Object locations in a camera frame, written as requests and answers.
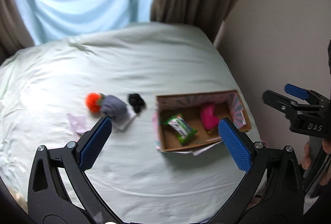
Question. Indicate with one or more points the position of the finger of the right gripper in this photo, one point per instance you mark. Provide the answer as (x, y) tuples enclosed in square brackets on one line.
[(282, 103), (310, 96)]

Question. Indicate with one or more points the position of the green wet wipes pack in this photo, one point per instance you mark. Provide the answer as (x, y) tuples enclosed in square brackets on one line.
[(183, 130)]

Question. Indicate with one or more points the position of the person's right hand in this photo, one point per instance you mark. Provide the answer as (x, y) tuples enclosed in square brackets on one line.
[(319, 160)]

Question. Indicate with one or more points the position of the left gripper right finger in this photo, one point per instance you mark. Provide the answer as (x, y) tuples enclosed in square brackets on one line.
[(271, 190)]

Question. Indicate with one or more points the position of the left brown curtain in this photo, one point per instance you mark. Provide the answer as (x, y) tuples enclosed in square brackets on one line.
[(14, 34)]

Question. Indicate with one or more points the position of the grey plush toy orange tuft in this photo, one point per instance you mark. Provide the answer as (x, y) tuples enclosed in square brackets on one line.
[(109, 105)]

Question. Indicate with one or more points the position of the cardboard box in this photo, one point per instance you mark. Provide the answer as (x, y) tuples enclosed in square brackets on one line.
[(188, 122)]

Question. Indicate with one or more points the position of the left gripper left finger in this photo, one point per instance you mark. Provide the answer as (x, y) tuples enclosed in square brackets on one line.
[(48, 200)]

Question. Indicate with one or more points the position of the pale green bed sheet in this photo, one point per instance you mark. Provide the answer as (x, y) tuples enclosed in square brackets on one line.
[(42, 84)]

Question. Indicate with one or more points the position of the black cloth item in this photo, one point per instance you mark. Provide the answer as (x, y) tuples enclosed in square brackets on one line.
[(136, 102)]

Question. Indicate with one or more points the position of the pink zippered pouch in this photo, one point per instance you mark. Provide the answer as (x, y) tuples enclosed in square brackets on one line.
[(207, 116)]

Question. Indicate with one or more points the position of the pale pink cloth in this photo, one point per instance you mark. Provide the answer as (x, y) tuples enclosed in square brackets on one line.
[(77, 124)]

